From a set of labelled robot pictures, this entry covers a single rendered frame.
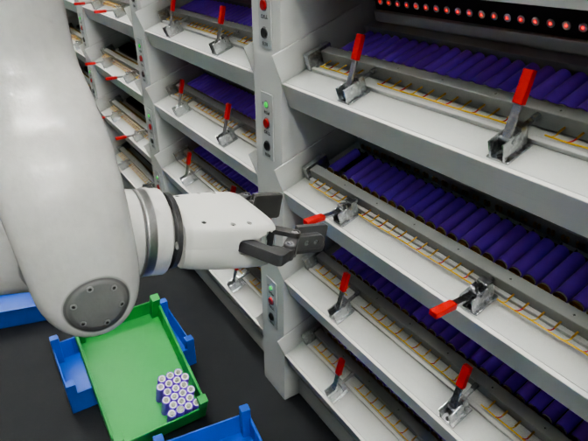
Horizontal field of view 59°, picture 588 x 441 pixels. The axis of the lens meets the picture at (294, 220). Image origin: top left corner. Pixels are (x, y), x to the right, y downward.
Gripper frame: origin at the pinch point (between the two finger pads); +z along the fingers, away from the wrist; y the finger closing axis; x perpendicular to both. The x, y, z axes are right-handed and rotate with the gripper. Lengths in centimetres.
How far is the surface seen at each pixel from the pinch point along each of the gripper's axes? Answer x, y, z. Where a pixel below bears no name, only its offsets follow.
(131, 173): -46, -147, 30
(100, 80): -15, -170, 23
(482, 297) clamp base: -5.9, 13.4, 20.3
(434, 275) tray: -7.4, 5.2, 21.2
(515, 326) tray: -7.3, 17.9, 21.3
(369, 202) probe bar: -3.5, -11.4, 22.7
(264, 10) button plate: 21.2, -34.7, 12.4
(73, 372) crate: -69, -66, -8
